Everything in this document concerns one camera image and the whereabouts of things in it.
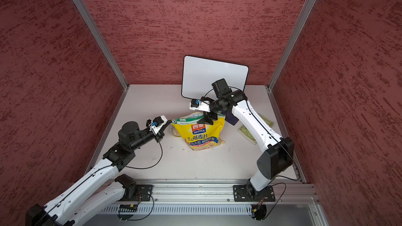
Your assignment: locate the corner aluminium post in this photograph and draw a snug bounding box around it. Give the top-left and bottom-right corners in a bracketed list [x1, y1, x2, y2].
[72, 0, 129, 91]
[267, 0, 317, 93]

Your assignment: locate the patterned breakfast bowl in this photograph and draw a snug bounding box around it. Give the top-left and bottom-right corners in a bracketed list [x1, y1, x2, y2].
[169, 125, 181, 137]

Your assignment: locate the aluminium front rail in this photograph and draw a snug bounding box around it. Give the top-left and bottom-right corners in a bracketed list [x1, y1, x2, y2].
[97, 179, 319, 205]

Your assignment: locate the dark purple book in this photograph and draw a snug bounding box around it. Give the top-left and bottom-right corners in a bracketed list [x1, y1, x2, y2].
[224, 110, 239, 126]

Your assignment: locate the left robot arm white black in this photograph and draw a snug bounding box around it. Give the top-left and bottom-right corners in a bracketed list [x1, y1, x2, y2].
[25, 116, 172, 226]

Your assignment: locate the right black cable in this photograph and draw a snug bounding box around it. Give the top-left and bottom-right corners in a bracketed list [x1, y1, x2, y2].
[251, 180, 287, 220]

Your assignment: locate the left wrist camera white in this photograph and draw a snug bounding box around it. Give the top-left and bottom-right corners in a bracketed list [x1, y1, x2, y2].
[146, 115, 168, 134]

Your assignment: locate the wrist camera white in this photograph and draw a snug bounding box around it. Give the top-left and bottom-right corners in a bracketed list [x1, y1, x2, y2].
[189, 99, 210, 113]
[146, 115, 168, 134]

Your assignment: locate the green treehouse book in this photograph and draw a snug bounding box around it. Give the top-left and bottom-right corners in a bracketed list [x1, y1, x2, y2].
[238, 116, 274, 145]

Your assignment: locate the black cable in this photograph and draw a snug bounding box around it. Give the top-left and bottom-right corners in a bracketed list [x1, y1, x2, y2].
[117, 191, 155, 221]
[251, 180, 287, 220]

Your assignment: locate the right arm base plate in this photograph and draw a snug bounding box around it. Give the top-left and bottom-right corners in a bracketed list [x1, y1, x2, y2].
[232, 184, 275, 202]

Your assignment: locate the left black cable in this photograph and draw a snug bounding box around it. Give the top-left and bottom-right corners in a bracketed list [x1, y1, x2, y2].
[117, 191, 155, 221]

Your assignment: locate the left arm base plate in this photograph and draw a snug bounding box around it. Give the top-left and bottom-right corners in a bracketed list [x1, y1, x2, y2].
[120, 185, 153, 202]

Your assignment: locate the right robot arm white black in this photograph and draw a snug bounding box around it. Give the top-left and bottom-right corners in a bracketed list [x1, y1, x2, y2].
[202, 78, 294, 199]

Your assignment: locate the white board black frame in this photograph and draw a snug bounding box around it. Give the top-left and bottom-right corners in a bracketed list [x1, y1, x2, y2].
[181, 55, 249, 99]

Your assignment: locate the right corner aluminium post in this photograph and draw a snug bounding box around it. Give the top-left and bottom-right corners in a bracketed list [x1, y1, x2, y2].
[267, 0, 317, 93]

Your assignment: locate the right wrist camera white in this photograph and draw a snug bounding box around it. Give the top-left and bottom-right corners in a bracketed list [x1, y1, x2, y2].
[189, 99, 210, 113]

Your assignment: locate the yellow oats bag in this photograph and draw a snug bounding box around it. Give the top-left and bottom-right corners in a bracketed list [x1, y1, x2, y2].
[172, 112, 226, 151]

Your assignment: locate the left corner aluminium post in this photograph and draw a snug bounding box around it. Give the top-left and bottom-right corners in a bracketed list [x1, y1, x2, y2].
[72, 0, 129, 91]

